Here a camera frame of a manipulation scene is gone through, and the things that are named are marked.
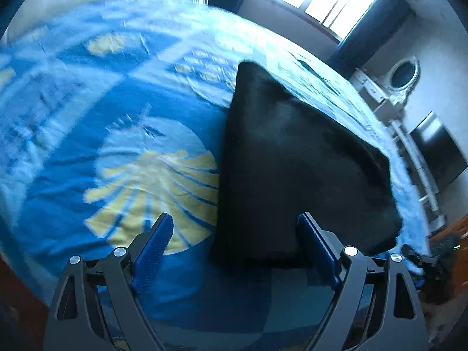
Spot black pants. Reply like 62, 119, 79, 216
208, 60, 403, 272

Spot blue printed blanket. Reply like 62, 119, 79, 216
0, 0, 429, 337

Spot long white cabinet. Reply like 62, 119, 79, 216
387, 117, 447, 235

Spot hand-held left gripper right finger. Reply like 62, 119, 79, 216
297, 212, 429, 351

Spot black television screen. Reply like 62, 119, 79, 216
409, 111, 468, 195

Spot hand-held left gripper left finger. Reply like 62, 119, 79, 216
43, 213, 175, 351

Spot black device with cables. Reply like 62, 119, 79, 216
401, 240, 462, 302

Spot white dresser with oval mirror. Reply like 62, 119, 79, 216
349, 56, 422, 115

